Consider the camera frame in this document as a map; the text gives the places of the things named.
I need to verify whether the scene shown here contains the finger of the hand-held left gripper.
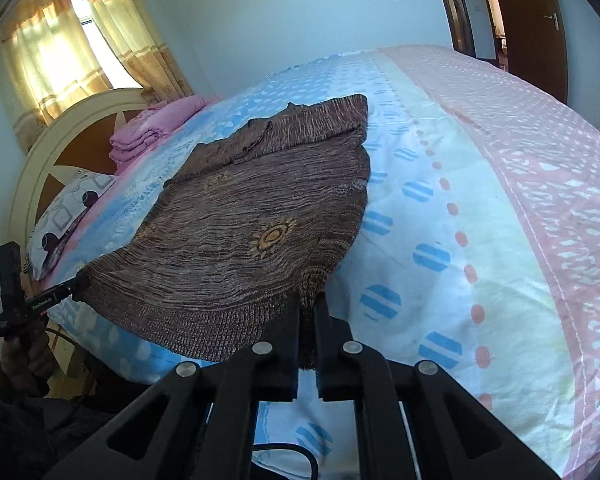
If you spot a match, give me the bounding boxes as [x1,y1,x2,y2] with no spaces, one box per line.
[27,274,92,314]

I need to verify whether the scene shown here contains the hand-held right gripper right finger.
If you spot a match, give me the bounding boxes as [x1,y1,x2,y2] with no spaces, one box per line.
[314,294,561,480]

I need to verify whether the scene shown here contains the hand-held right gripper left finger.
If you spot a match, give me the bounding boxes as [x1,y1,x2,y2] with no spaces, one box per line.
[42,292,301,480]

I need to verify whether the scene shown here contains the brown knitted sweater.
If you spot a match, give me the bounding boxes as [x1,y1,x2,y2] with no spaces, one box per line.
[77,94,372,371]

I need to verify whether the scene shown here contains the person's left hand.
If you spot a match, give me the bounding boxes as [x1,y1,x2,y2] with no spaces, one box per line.
[1,327,53,396]

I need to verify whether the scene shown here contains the white patterned pillow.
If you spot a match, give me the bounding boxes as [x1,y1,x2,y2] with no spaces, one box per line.
[25,170,117,281]

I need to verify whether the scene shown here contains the cream wooden headboard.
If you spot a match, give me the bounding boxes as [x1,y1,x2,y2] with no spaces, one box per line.
[7,87,153,261]

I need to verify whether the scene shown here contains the folded pink blanket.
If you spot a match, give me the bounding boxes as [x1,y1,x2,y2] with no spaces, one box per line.
[109,96,208,165]

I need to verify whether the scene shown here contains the bed with colourful bedspread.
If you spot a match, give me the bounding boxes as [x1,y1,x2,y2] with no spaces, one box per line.
[27,44,600,478]

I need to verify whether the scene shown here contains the yellow patterned curtain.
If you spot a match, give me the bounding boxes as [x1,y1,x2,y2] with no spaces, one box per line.
[0,0,113,156]
[87,0,196,106]

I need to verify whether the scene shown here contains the brown wooden door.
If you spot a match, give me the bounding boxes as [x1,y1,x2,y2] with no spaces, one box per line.
[472,0,568,103]

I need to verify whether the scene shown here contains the black cable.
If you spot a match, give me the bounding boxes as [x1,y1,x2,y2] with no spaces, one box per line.
[252,442,321,480]
[42,327,100,411]

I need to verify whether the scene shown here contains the brown door frame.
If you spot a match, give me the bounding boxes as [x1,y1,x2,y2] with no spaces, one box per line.
[427,0,481,58]

